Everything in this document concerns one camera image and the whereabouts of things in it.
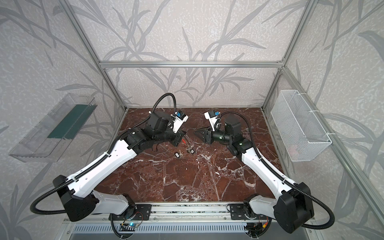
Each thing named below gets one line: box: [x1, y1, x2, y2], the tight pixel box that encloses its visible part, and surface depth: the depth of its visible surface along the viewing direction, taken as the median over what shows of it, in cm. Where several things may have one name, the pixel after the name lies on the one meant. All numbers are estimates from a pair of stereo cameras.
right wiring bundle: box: [243, 215, 272, 238], surface depth 71 cm
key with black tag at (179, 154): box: [174, 150, 183, 158], surface depth 96 cm
